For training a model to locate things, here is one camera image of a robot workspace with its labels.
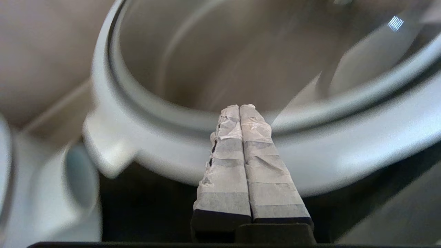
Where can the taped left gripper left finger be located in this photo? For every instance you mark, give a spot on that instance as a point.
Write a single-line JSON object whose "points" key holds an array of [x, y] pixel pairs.
{"points": [[225, 172]]}

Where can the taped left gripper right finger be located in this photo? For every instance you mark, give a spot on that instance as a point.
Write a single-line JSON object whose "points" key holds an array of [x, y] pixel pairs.
{"points": [[268, 179]]}

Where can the white-rimmed glass lid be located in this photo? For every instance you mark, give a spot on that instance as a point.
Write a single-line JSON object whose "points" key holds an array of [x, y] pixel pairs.
{"points": [[361, 103], [4, 172]]}

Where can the deep white pot steel interior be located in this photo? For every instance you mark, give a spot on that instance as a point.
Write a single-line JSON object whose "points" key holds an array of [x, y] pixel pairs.
{"points": [[110, 148]]}

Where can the shallow white pot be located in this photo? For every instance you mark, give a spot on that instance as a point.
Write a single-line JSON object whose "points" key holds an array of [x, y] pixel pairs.
{"points": [[51, 206]]}

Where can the black glass induction cooktop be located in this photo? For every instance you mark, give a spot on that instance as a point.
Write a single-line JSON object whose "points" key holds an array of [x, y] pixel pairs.
{"points": [[148, 206]]}

